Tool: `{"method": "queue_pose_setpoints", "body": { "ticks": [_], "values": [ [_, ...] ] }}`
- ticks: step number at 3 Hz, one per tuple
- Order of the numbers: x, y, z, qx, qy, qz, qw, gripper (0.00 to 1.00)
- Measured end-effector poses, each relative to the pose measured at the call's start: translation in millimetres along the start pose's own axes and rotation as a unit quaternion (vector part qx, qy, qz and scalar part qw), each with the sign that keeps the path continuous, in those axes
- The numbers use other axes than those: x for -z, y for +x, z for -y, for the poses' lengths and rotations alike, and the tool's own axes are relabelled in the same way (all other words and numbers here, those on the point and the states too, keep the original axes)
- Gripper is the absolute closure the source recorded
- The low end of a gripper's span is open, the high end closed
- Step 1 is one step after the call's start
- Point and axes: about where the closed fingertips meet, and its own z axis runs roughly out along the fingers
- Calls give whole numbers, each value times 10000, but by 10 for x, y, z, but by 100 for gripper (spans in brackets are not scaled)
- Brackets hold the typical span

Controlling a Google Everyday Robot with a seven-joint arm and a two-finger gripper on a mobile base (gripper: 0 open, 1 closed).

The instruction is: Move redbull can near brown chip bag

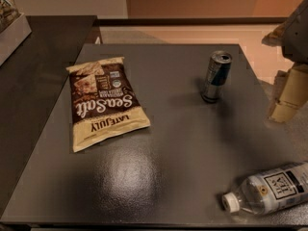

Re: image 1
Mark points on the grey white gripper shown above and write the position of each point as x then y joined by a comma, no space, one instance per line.
297,38

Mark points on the silver blue redbull can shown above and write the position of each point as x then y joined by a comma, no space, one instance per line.
216,76

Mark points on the brown sea salt chip bag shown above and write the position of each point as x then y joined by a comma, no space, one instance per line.
103,103

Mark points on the clear plastic water bottle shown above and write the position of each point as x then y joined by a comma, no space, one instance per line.
270,191

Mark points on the grey snack tray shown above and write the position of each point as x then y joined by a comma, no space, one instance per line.
14,28

